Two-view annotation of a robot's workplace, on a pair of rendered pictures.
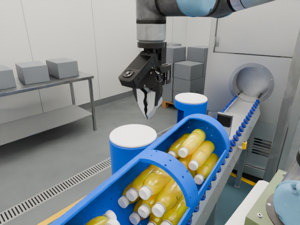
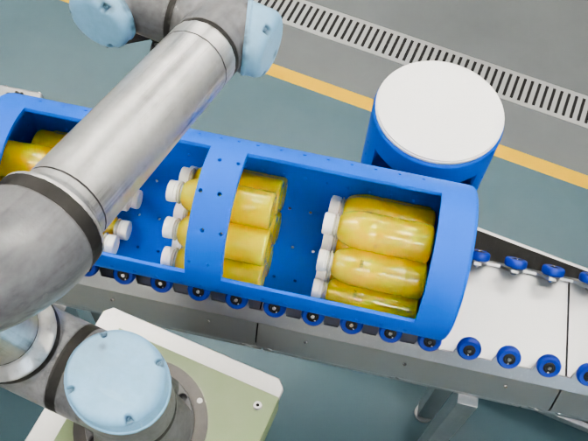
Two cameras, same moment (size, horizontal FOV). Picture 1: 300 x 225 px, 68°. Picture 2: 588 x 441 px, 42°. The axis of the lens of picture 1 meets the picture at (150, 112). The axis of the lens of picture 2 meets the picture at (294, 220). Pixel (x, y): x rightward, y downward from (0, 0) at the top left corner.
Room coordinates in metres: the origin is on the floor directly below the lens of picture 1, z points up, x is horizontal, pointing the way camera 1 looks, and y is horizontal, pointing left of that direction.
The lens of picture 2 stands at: (0.45, -0.72, 2.30)
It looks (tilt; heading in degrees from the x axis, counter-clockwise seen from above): 60 degrees down; 65
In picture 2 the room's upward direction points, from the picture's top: 5 degrees clockwise
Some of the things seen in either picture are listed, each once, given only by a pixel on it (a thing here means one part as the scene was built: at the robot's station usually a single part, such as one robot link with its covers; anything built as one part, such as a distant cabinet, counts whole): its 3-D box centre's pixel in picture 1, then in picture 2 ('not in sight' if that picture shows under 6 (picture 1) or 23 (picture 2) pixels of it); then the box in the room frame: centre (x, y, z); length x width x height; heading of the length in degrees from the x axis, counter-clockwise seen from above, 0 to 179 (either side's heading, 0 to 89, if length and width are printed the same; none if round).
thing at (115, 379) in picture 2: not in sight; (118, 387); (0.39, -0.39, 1.38); 0.13 x 0.12 x 0.14; 135
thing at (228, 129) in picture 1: (223, 124); not in sight; (1.36, -0.50, 1.00); 0.10 x 0.04 x 0.15; 57
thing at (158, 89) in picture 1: (153, 89); not in sight; (0.57, -0.01, 1.49); 0.05 x 0.02 x 0.09; 57
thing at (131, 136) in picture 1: (133, 135); (439, 110); (1.16, 0.10, 1.03); 0.28 x 0.28 x 0.01
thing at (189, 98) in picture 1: (190, 97); not in sight; (1.84, -0.36, 1.03); 0.28 x 0.28 x 0.01
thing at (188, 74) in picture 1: (177, 75); not in sight; (4.54, -0.56, 0.59); 1.20 x 0.80 x 1.19; 46
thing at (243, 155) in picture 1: (241, 162); not in sight; (1.90, -0.94, 0.31); 0.06 x 0.06 x 0.63; 57
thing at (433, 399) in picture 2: not in sight; (445, 381); (1.16, -0.28, 0.31); 0.06 x 0.06 x 0.63; 57
